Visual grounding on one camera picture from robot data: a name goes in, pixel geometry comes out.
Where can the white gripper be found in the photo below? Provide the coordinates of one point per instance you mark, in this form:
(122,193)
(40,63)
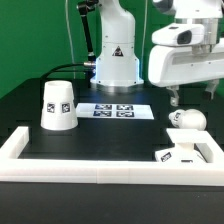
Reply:
(172,66)

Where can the white lamp bulb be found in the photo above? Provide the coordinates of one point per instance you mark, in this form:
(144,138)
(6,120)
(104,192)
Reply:
(188,119)

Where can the white lamp base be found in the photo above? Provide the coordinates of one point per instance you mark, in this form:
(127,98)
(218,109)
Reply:
(183,151)

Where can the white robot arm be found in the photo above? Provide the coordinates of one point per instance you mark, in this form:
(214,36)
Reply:
(117,67)

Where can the white lamp shade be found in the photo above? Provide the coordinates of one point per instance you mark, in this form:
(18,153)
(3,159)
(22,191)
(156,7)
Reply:
(58,112)

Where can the white marker sheet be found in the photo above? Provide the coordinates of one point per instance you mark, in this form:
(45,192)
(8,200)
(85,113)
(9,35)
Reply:
(114,111)

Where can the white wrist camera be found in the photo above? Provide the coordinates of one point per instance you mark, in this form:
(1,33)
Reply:
(179,35)

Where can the white U-shaped frame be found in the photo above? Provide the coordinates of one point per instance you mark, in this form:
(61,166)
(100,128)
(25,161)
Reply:
(15,169)

